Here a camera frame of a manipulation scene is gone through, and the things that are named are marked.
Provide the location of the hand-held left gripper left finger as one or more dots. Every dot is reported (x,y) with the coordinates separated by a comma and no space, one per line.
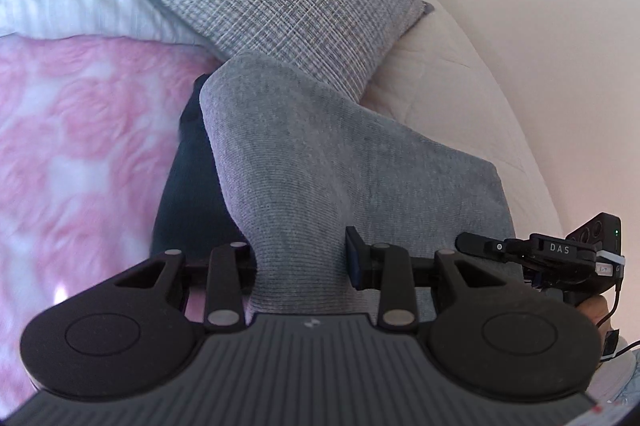
(222,278)

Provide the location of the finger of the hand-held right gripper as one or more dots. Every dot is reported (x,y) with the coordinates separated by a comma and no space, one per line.
(485,246)

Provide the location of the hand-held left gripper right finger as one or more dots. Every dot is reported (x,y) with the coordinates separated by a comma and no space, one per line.
(356,256)

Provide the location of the grey sweatpants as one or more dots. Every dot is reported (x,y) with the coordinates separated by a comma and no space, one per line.
(325,165)

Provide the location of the blue jeans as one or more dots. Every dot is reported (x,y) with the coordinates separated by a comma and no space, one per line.
(195,186)

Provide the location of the person's right forearm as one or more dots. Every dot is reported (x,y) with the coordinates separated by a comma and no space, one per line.
(617,378)

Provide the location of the person's right hand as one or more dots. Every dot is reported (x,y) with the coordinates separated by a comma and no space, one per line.
(596,310)

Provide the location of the beige mattress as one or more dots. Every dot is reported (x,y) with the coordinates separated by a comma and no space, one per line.
(450,95)

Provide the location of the pink floral blanket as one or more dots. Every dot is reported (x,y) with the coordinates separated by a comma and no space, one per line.
(75,145)

